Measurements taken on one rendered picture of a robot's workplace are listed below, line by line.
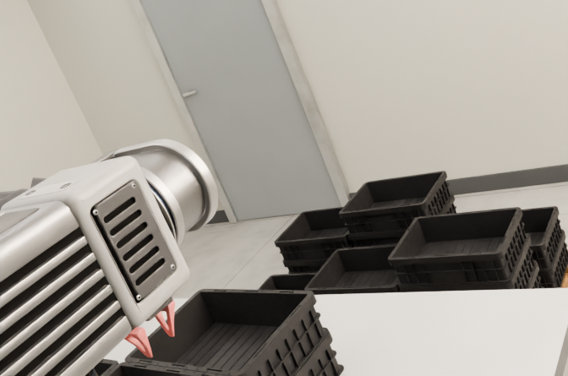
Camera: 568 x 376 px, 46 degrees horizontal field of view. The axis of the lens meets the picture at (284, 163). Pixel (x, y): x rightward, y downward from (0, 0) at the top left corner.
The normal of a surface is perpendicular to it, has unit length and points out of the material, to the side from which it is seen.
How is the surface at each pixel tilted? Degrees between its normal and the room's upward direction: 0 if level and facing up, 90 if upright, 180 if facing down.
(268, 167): 90
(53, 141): 90
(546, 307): 0
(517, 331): 0
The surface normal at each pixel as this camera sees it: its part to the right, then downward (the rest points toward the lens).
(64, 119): 0.79, -0.14
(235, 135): -0.49, 0.43
